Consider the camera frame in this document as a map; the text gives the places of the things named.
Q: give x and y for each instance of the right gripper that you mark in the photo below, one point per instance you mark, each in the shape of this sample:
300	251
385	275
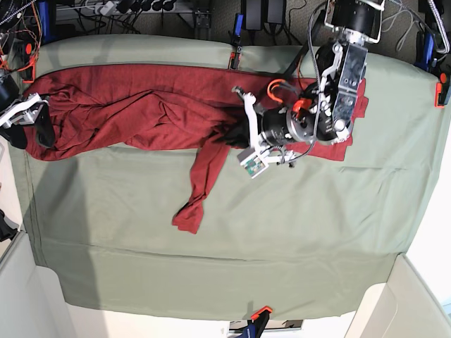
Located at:
34	109

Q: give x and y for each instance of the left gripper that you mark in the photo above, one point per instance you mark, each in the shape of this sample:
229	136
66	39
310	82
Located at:
281	135

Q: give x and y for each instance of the red long-sleeve T-shirt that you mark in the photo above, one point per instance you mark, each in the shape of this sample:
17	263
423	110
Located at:
149	107

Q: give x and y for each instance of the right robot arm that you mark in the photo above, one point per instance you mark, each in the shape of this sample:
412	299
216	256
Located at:
21	38

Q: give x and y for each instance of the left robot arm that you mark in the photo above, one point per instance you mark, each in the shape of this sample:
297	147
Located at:
321	112

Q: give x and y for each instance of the orange left edge clamp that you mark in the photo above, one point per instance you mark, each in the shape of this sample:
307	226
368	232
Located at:
30	57

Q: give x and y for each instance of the orange edge clamp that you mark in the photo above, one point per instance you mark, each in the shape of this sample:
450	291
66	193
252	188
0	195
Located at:
442	91
30	57

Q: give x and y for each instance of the blue black top clamp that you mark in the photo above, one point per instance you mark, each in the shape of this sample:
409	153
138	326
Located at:
235	41

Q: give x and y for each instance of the green table cloth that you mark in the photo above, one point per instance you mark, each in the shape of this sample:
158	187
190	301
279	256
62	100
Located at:
307	241

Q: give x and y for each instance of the black power bricks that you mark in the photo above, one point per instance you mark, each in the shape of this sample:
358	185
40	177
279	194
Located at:
259	12

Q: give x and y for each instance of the white power strip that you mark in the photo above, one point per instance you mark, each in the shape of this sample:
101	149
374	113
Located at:
109	8

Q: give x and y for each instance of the orange black bottom clamp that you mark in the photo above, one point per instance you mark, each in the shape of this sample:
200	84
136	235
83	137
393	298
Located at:
257	324

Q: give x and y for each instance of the orange right edge clamp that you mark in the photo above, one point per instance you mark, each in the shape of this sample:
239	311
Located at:
442	91

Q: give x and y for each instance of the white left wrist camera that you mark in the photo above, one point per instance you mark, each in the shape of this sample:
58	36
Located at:
252	161

